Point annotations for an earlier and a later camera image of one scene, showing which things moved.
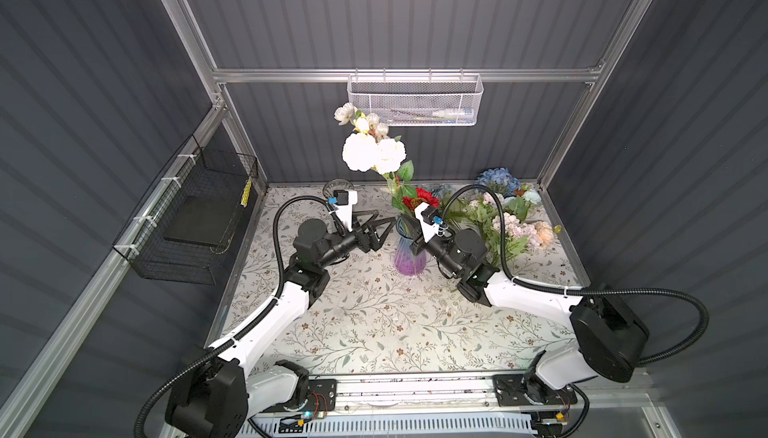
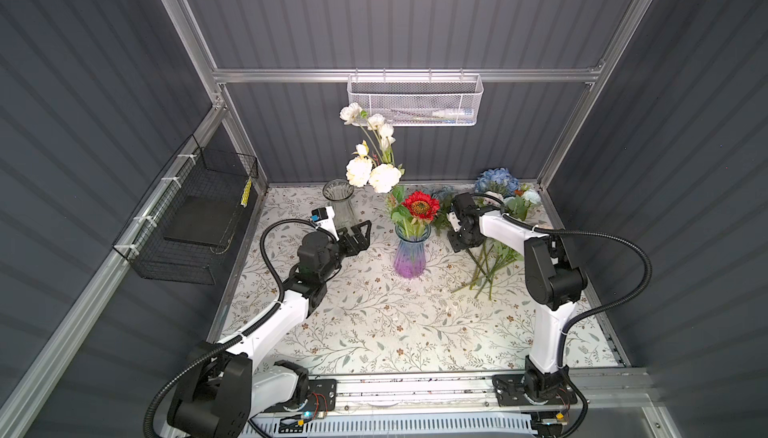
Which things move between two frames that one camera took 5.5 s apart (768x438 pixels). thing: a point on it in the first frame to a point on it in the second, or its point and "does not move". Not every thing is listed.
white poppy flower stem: (366, 123) does not move
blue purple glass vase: (406, 261) does not move
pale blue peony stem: (520, 205) does not move
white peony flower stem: (364, 152) to (365, 172)
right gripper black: (419, 245) to (456, 245)
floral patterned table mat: (404, 281) does not move
